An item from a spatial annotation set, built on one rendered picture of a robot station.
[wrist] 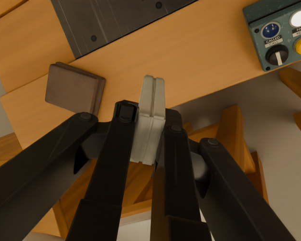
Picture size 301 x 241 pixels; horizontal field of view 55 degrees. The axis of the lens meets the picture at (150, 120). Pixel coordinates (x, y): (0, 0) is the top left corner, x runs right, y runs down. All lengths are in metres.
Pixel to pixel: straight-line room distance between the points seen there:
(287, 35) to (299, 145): 1.06
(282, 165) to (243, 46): 1.07
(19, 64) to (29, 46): 0.05
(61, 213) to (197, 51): 0.59
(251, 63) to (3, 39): 0.47
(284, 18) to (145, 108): 0.29
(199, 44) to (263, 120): 0.97
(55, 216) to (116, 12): 0.56
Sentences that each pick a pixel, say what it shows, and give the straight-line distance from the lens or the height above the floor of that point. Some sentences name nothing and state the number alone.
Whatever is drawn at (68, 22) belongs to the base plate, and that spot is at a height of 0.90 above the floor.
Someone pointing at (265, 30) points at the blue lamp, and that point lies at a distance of 0.41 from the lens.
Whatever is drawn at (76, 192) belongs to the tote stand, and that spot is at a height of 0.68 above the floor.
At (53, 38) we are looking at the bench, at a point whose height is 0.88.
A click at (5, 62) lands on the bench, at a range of 0.67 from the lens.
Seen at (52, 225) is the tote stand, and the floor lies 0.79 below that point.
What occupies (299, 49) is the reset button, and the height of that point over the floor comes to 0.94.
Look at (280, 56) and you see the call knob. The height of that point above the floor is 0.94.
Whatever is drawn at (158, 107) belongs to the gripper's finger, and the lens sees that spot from 0.16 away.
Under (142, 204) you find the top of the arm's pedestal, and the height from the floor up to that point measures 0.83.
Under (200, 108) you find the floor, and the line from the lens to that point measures 1.40.
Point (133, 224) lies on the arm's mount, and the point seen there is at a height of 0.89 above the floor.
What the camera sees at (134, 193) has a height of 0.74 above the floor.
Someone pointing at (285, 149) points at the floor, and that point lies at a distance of 1.45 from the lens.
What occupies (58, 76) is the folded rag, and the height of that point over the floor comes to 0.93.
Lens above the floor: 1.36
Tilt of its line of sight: 68 degrees down
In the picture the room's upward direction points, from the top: 129 degrees counter-clockwise
